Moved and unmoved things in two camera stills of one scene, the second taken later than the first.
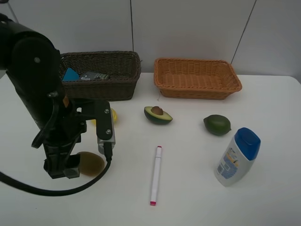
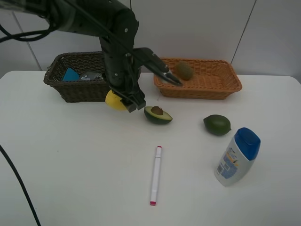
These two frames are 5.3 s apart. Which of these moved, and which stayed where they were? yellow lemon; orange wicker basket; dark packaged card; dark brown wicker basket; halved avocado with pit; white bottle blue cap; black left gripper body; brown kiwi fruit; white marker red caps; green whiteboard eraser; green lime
Moved: brown kiwi fruit; yellow lemon; black left gripper body
Stayed: green lime; orange wicker basket; halved avocado with pit; green whiteboard eraser; white bottle blue cap; white marker red caps; dark brown wicker basket; dark packaged card
